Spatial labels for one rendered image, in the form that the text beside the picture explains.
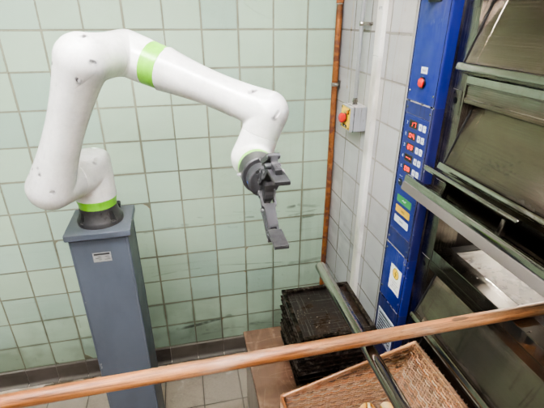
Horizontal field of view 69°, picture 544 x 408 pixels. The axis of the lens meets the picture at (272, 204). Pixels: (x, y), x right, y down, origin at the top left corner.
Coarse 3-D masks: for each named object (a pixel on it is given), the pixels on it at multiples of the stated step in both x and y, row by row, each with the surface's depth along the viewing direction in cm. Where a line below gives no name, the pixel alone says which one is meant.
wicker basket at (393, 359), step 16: (400, 352) 132; (416, 352) 131; (352, 368) 130; (368, 368) 132; (400, 368) 136; (432, 368) 124; (320, 384) 129; (336, 384) 132; (352, 384) 134; (368, 384) 136; (400, 384) 137; (416, 384) 130; (448, 384) 117; (288, 400) 129; (304, 400) 131; (320, 400) 133; (336, 400) 135; (352, 400) 137; (368, 400) 139; (384, 400) 141; (432, 400) 122; (448, 400) 116
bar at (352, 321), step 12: (324, 264) 117; (324, 276) 112; (336, 288) 106; (336, 300) 103; (348, 312) 98; (348, 324) 96; (360, 324) 95; (360, 348) 90; (372, 348) 87; (372, 360) 85; (384, 372) 81; (384, 384) 80; (396, 384) 79; (396, 396) 76
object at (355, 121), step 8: (344, 104) 163; (352, 104) 161; (360, 104) 161; (344, 112) 163; (352, 112) 157; (360, 112) 158; (352, 120) 159; (360, 120) 159; (344, 128) 166; (352, 128) 160; (360, 128) 161
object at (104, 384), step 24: (480, 312) 93; (504, 312) 93; (528, 312) 94; (360, 336) 86; (384, 336) 87; (408, 336) 88; (216, 360) 80; (240, 360) 81; (264, 360) 81; (72, 384) 75; (96, 384) 76; (120, 384) 76; (144, 384) 77
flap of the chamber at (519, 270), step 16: (416, 192) 103; (448, 192) 108; (432, 208) 97; (464, 208) 97; (480, 208) 100; (448, 224) 91; (464, 224) 86; (496, 224) 91; (512, 224) 94; (480, 240) 82; (512, 240) 83; (528, 240) 85; (496, 256) 77; (512, 272) 74; (528, 272) 71
